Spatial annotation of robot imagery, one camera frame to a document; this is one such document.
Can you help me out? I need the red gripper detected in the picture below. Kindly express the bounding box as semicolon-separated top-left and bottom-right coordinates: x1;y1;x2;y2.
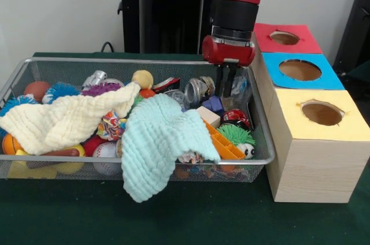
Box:
201;34;257;98

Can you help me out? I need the clear plastic bottle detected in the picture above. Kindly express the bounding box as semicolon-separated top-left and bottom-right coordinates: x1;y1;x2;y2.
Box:
231;75;251;98

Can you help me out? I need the mint waffle cloth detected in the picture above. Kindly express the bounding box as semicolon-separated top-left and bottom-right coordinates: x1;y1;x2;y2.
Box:
120;93;222;203

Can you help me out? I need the wooden three-hole box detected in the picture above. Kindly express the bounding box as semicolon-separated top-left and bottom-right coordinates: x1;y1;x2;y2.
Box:
245;21;370;204

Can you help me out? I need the plain wooden block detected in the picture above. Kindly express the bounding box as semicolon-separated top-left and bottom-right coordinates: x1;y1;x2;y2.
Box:
196;105;222;129

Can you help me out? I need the green spiky toy with eyes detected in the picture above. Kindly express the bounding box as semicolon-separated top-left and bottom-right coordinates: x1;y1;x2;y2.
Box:
217;124;257;159

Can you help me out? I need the orange plastic grid toy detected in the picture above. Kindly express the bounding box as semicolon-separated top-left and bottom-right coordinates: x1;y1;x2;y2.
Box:
203;120;246;161

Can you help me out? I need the purple spiky ball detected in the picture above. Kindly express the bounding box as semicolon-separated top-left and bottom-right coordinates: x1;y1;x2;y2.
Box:
82;82;125;97

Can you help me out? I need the dark green table cloth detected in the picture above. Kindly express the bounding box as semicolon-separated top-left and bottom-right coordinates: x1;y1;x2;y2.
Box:
344;60;370;90
0;51;370;245

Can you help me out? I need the white baseball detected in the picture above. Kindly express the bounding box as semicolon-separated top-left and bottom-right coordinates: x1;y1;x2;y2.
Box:
92;142;119;176

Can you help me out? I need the black upright panel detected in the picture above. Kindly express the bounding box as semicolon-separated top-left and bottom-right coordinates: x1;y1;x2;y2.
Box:
332;0;370;68

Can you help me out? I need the blue spiky ball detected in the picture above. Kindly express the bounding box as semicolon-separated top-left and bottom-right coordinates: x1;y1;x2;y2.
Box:
45;82;81;104

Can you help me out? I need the cream waffle cloth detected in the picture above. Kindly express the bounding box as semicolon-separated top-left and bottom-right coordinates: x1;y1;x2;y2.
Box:
0;83;142;155

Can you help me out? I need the reddish brown ball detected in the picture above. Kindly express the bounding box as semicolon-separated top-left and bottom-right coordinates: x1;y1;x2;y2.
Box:
23;81;51;103

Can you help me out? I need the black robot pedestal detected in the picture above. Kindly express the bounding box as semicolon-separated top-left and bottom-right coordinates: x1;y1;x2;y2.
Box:
111;0;217;54

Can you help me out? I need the shallow wire mesh bin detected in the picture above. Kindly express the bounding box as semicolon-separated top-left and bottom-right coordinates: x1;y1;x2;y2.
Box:
0;57;275;184

